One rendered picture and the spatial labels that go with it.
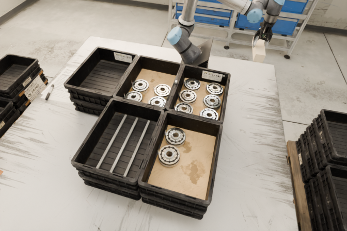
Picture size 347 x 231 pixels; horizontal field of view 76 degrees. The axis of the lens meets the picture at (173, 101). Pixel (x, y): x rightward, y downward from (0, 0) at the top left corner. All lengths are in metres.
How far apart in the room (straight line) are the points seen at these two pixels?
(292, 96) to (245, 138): 1.59
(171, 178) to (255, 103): 0.83
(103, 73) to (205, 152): 0.84
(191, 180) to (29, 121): 1.03
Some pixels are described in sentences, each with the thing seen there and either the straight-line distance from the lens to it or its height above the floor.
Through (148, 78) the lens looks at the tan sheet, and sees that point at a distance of 1.47.
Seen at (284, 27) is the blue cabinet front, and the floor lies 0.42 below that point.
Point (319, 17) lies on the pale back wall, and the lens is 4.29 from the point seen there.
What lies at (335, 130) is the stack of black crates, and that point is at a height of 0.49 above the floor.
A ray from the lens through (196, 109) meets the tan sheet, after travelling 1.30.
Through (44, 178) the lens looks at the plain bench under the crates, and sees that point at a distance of 1.34.
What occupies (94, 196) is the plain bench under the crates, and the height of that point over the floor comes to 0.70.
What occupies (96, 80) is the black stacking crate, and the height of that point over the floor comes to 0.83.
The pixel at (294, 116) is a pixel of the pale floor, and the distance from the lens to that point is 2.70.
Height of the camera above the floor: 1.81
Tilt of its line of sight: 48 degrees down
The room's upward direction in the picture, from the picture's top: 3 degrees clockwise
